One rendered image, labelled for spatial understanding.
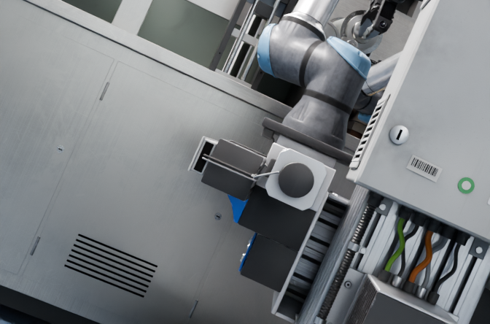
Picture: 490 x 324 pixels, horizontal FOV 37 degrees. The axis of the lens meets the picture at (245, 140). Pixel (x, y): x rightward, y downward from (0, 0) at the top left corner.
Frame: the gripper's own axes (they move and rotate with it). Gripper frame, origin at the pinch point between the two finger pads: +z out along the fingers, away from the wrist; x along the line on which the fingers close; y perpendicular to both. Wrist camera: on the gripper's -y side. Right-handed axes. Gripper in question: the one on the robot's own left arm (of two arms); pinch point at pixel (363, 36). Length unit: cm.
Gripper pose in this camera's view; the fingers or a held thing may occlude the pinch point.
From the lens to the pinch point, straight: 247.0
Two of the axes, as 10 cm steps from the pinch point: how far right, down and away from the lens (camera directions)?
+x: -9.0, -4.1, -1.8
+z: -3.9, 5.3, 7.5
